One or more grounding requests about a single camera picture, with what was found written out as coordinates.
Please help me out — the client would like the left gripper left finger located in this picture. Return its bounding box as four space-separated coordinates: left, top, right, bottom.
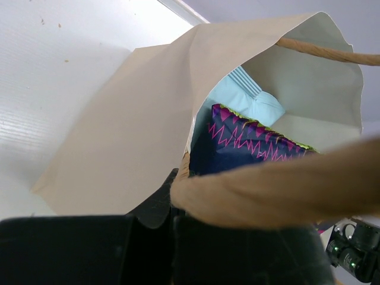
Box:
1 215 172 284

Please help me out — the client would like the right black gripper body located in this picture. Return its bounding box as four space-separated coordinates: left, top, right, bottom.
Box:
326 218 379 284

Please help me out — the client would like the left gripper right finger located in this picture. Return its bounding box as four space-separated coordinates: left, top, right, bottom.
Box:
131 169 335 284

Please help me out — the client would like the purple nut snack bag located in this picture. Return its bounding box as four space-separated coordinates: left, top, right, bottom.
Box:
189 104 316 176

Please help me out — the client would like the brown paper bag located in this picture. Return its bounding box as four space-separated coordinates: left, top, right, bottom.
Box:
32 12 379 228

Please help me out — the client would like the light blue cassava chips bag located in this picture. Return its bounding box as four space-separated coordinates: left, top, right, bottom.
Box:
197 66 285 126

